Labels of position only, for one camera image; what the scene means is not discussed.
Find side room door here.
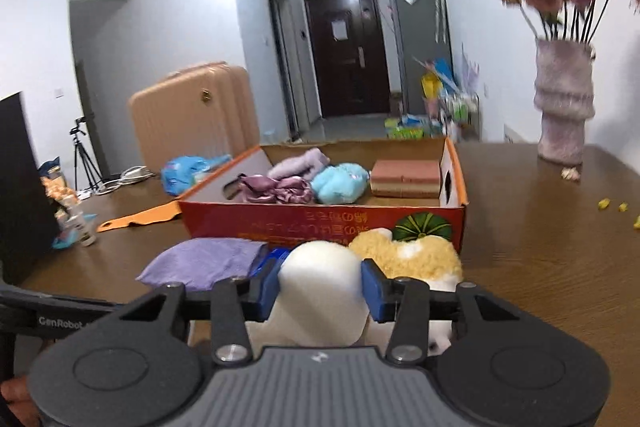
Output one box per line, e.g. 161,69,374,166
266,0,302,144

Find black paper bag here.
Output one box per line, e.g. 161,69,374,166
0,91,60,287

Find blue fluffy plush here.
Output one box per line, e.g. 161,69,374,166
310,162,371,204

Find yellow fluffy plush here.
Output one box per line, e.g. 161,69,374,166
348,228,464,294

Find peach ribbed suitcase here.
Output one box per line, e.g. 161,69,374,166
128,62,261,172

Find scattered yellow flower bits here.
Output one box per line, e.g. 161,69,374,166
597,198,640,229

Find smooth white squishy toy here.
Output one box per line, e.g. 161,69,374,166
245,241,381,348

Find orange cloth strip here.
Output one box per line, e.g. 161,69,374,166
96,201,183,234

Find person's left hand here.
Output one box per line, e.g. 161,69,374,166
0,376,45,427

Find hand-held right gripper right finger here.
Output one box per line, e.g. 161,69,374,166
360,258,522,366

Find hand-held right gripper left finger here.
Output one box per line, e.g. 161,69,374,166
117,256,288,366

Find pink textured vase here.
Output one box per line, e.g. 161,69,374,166
533,37,597,166

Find black camera tripod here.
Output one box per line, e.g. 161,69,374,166
68,116,104,194

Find yellow container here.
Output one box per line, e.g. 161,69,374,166
421,73,444,102

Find purple cloth pouch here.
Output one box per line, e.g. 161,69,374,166
135,237,268,293

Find blue tissue pack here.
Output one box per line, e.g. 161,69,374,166
160,154,233,198

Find purple branching ornament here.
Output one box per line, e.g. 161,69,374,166
460,47,482,95

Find lavender fuzzy plush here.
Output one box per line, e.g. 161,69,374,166
267,147,332,182

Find dark brown entrance door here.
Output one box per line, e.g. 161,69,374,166
304,0,392,119

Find pink layered sponge block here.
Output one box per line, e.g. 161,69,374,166
370,159,443,200

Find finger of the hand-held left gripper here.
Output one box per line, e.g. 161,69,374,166
186,248,292,309

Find purple satin scrunchie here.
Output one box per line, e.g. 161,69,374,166
236,174,316,204

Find orange cardboard box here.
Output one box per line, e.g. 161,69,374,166
178,136,469,254

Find white cable bundle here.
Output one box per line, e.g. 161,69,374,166
95,165,156,196

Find grey refrigerator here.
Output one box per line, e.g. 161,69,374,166
388,0,453,118

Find small white bottle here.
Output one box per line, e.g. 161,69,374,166
70,206,98,248

